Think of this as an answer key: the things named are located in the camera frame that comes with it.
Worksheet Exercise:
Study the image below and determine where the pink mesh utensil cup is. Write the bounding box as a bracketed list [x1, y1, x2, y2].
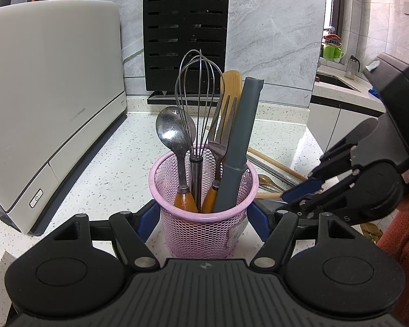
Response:
[149, 145, 260, 259]

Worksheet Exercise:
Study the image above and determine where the green mug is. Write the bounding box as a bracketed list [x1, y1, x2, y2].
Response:
[322, 44, 345, 63]

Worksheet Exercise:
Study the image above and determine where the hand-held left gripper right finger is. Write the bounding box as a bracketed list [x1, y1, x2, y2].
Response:
[248, 202, 361, 270]

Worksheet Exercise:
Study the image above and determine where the wooden-handled metal spoon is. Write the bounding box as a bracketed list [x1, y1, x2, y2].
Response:
[156, 107, 200, 213]

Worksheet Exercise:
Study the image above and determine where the gold spoon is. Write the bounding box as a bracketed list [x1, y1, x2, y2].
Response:
[257, 174, 287, 193]

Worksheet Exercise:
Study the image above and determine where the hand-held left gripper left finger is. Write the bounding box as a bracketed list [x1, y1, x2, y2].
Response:
[49, 200, 161, 274]

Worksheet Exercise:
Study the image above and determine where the person's right forearm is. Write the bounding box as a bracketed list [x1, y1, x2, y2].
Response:
[376, 207, 409, 327]

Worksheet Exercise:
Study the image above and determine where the black slotted knife block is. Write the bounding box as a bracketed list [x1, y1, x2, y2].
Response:
[142, 0, 230, 105]

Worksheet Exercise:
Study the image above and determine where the wooden spatula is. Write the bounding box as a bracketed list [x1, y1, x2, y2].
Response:
[221, 70, 243, 144]

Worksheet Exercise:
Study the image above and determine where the white base cabinet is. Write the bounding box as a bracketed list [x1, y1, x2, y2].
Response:
[307, 96, 386, 155]

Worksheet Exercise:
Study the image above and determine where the long grey utensil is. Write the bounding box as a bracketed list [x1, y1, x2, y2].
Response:
[213, 77, 264, 213]

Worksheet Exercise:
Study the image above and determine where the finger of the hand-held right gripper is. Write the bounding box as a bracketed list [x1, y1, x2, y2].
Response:
[281, 168, 362, 213]
[308, 117, 380, 190]

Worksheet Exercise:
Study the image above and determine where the clear bottle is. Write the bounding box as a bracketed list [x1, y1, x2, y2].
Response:
[344, 55, 361, 79]

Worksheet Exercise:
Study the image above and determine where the wooden-handled metal fork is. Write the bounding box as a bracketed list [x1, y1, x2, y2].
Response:
[200, 93, 240, 214]

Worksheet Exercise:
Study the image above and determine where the white countertop appliance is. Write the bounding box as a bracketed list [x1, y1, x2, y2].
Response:
[0, 0, 128, 236]

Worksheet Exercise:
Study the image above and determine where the kitchen sink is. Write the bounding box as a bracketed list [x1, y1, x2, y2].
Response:
[314, 71, 359, 91]

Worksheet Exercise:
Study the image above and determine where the brown crumpled object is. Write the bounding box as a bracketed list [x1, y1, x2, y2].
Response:
[360, 222, 384, 244]

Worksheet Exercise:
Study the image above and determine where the metal wire whisk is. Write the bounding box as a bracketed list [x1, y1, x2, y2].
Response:
[175, 49, 224, 212]

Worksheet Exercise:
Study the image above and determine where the bent metal straw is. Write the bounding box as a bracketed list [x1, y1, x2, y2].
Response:
[247, 154, 295, 188]

